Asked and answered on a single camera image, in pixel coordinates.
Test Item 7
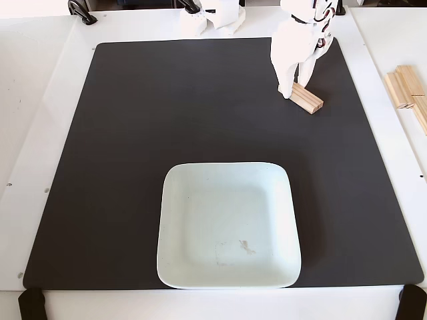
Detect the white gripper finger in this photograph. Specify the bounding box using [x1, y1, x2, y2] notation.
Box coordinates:
[274, 62, 298, 99]
[298, 55, 316, 89]

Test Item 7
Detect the black rubber mat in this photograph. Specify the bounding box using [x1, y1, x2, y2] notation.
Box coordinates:
[22, 35, 425, 291]

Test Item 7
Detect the white square plate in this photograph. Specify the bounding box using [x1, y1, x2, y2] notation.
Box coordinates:
[155, 161, 302, 289]

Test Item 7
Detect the grooved wooden block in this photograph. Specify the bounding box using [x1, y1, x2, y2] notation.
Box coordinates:
[288, 83, 325, 115]

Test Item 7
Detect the red black servo cable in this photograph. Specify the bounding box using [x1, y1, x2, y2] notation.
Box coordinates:
[312, 0, 336, 51]

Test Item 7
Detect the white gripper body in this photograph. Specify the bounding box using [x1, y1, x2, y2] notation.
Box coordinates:
[270, 14, 335, 67]

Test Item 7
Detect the pale wooden block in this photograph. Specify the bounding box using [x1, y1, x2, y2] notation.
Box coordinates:
[412, 95, 427, 136]
[396, 64, 427, 97]
[384, 71, 416, 110]

